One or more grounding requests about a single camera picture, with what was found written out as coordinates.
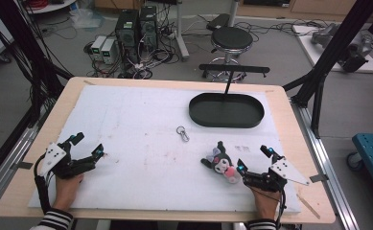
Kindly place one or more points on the grey metal stand leg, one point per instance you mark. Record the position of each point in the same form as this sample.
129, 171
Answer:
181, 41

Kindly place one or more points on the white floor board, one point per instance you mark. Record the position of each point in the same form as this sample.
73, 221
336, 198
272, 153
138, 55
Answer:
315, 54

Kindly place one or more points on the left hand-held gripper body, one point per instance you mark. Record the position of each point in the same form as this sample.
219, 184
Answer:
61, 163

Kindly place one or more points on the person's right hand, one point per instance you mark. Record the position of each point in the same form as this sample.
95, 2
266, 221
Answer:
265, 204

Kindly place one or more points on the black flat stand base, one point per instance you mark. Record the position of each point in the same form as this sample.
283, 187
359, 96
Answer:
218, 21

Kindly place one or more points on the black round stool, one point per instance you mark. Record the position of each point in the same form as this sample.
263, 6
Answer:
232, 38

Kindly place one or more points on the dark grey machine part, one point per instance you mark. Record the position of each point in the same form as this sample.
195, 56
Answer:
355, 56

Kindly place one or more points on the black plush toy pendant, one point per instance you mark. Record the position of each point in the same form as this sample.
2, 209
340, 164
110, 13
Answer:
222, 159

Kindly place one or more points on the thin wooden stick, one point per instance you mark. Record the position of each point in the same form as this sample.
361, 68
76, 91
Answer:
308, 206

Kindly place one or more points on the light grey machine part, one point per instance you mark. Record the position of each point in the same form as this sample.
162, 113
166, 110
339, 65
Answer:
323, 35

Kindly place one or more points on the slim black computer tower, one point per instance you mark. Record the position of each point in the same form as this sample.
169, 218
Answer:
149, 27

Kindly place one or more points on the grey tape strip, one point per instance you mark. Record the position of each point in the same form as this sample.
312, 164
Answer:
22, 165
318, 178

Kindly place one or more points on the aluminium table rail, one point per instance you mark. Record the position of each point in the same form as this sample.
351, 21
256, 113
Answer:
331, 179
2, 179

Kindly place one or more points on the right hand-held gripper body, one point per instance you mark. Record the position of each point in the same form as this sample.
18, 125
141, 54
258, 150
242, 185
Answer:
278, 175

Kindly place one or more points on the white foam mat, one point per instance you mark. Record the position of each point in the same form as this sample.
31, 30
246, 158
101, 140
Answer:
142, 166

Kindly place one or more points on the person's left hand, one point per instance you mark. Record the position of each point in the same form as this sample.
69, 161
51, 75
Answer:
67, 191

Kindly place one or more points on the large black computer tower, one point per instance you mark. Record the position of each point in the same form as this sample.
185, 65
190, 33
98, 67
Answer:
127, 35

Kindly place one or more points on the black frame post with brace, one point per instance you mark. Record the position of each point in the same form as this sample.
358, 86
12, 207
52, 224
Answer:
340, 41

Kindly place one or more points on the blue cart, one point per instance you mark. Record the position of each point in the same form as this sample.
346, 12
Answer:
372, 153

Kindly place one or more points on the black tray stand with bar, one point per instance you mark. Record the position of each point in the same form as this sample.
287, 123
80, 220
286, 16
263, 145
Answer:
225, 115

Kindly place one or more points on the white power supply unit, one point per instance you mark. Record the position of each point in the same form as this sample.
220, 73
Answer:
109, 51
97, 46

